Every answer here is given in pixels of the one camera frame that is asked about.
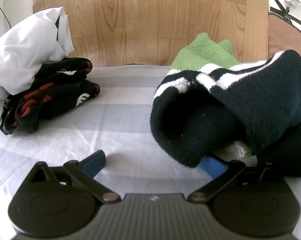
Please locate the green knit sock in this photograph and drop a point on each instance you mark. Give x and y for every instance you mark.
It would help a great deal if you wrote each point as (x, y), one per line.
(203, 53)

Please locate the white cloth garment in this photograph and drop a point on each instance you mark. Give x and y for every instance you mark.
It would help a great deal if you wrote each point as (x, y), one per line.
(23, 52)

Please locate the grey white striped bedsheet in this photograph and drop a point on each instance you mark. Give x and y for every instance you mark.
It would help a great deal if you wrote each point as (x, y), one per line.
(120, 120)

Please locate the black red patterned sock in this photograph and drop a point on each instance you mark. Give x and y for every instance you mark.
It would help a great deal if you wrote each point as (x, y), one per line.
(48, 105)
(63, 71)

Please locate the black white-striped sock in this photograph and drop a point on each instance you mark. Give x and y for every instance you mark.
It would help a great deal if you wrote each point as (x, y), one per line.
(265, 100)
(188, 120)

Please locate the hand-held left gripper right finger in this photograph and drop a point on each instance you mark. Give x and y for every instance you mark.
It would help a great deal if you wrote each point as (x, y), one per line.
(212, 167)

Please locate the black tape cross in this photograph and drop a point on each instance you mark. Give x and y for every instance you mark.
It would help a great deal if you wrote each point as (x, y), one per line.
(288, 13)

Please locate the brown cushion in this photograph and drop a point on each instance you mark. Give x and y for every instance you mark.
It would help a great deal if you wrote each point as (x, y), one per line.
(283, 35)

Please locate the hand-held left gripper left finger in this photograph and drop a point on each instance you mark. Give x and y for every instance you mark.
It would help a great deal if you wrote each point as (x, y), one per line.
(96, 162)

